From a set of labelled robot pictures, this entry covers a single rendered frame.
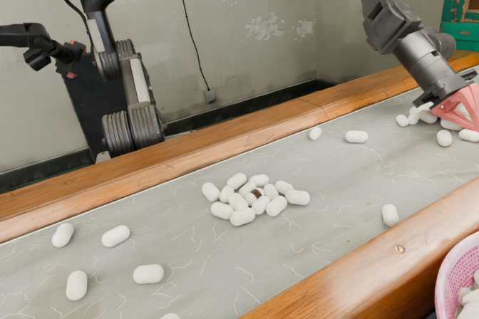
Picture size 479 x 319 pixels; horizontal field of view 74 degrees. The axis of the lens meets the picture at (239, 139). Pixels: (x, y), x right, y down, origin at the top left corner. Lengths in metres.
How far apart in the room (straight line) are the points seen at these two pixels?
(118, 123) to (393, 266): 0.61
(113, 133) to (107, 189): 0.22
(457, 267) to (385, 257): 0.07
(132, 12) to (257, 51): 1.03
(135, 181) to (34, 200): 0.15
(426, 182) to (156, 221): 0.39
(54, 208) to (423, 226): 0.50
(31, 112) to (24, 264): 2.00
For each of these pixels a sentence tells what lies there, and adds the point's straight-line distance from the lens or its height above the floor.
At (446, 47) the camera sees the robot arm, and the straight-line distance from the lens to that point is 0.74.
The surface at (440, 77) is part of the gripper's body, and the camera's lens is 0.65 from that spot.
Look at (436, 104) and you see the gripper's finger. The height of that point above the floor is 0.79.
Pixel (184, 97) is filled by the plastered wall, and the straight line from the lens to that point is 2.58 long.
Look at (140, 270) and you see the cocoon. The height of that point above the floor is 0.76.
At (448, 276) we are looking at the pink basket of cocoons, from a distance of 0.38.
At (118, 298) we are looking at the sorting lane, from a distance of 0.41.
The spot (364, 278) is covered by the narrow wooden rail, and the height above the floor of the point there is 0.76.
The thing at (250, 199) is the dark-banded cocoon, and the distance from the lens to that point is 0.46.
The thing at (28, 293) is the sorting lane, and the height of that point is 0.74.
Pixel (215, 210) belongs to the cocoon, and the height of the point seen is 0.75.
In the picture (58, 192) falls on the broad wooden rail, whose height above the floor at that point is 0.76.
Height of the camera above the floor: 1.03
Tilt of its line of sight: 26 degrees down
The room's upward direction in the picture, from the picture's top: 8 degrees counter-clockwise
